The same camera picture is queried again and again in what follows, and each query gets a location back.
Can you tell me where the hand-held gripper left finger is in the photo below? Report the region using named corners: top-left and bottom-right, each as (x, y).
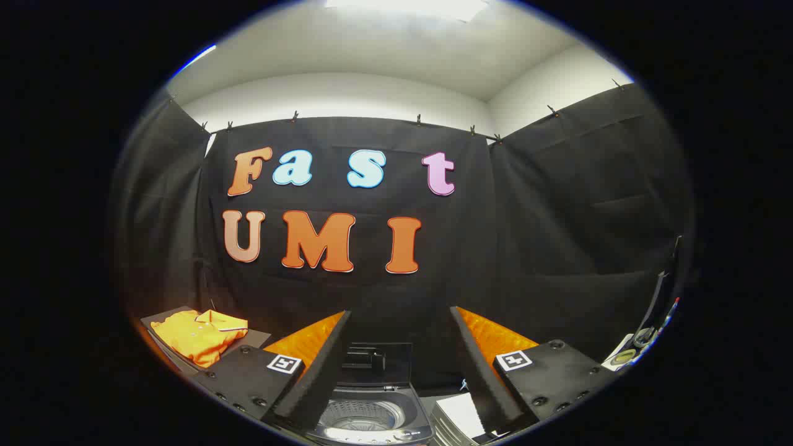
top-left (191, 310), bottom-right (353, 434)

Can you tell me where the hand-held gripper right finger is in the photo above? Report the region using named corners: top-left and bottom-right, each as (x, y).
top-left (449, 305), bottom-right (617, 435)

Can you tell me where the grey washing machine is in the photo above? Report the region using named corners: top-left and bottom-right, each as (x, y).
top-left (307, 383), bottom-right (434, 446)

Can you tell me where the orange polo shirt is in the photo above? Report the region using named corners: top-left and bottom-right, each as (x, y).
top-left (151, 310), bottom-right (248, 367)

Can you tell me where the white paper stack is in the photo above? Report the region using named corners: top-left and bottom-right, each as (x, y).
top-left (431, 392), bottom-right (490, 445)

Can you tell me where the grey side table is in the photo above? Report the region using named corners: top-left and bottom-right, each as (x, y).
top-left (140, 306), bottom-right (272, 375)

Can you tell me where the black backdrop cloth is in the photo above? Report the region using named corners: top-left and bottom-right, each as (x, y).
top-left (112, 84), bottom-right (694, 397)

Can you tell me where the ceiling light panel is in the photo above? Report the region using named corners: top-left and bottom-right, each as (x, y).
top-left (325, 0), bottom-right (490, 22)

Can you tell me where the dark hanging strap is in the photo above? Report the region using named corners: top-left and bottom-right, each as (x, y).
top-left (638, 235), bottom-right (682, 348)

